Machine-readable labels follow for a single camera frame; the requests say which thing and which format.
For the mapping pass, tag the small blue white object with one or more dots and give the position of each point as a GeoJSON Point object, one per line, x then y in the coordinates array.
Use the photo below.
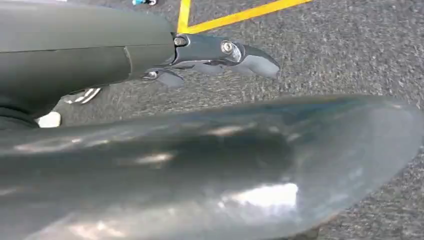
{"type": "Point", "coordinates": [143, 1]}

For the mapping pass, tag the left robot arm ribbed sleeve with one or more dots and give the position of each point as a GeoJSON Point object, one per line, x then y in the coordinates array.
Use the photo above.
{"type": "Point", "coordinates": [15, 118]}

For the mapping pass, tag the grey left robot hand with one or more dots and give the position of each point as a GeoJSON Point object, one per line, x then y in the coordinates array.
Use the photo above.
{"type": "Point", "coordinates": [165, 172]}

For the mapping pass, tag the yellow floor tape square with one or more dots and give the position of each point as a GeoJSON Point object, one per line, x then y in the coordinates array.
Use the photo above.
{"type": "Point", "coordinates": [245, 15]}

